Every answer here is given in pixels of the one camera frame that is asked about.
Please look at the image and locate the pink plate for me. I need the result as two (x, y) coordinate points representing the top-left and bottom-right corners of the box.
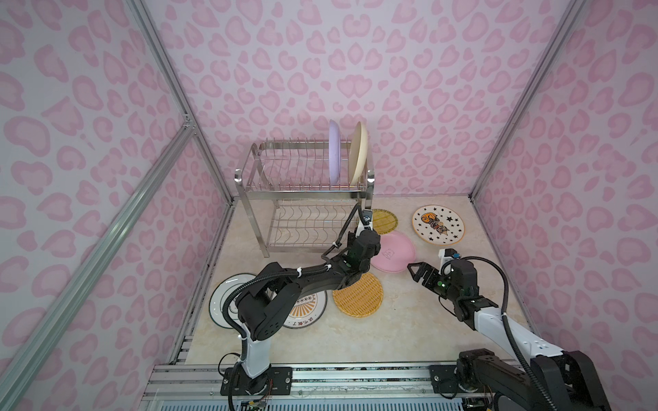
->
(371, 231), (416, 273)

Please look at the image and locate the cream beige plate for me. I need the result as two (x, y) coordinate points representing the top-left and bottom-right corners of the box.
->
(348, 122), (368, 186)

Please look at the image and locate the purple plate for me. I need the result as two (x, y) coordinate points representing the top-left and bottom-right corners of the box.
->
(328, 120), (341, 185)

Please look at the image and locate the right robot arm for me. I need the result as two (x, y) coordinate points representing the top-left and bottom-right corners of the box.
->
(407, 256), (611, 410)

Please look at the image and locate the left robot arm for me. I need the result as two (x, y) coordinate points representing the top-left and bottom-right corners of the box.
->
(222, 229), (380, 379)

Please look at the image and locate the stainless steel dish rack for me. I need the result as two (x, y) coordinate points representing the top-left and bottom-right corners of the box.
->
(234, 140), (375, 257)

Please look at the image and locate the white star cartoon plate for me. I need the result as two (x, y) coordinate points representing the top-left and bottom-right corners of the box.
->
(411, 205), (465, 248)

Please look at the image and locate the green yellow woven plate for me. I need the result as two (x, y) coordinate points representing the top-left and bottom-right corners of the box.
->
(373, 209), (399, 236)

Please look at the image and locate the orange woven pattern plate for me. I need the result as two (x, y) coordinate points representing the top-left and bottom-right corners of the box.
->
(332, 272), (384, 318)

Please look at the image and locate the white plate orange sunburst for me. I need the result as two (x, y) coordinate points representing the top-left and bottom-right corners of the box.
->
(284, 291), (327, 329)

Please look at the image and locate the white plate black rim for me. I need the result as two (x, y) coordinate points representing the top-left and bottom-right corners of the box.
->
(208, 273), (255, 329)

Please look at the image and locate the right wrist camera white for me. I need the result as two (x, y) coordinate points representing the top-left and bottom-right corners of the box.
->
(438, 248), (460, 266)

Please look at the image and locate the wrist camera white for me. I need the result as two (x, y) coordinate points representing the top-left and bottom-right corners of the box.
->
(438, 248), (460, 266)
(356, 209), (373, 236)

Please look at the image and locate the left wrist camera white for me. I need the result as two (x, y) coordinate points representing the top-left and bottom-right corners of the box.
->
(356, 209), (373, 236)

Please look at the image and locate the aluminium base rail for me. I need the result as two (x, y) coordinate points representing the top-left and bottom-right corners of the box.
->
(138, 328), (572, 411)

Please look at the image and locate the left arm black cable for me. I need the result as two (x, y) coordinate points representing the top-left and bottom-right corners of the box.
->
(220, 202), (361, 411)

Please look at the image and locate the aluminium frame profile right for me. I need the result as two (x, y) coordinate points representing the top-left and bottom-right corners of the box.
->
(469, 0), (590, 203)

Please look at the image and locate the aluminium frame profile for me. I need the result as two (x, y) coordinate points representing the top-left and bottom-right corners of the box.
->
(1, 1), (226, 410)
(469, 0), (590, 203)

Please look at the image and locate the aluminium frame profile left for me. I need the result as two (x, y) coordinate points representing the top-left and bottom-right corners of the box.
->
(1, 1), (226, 410)

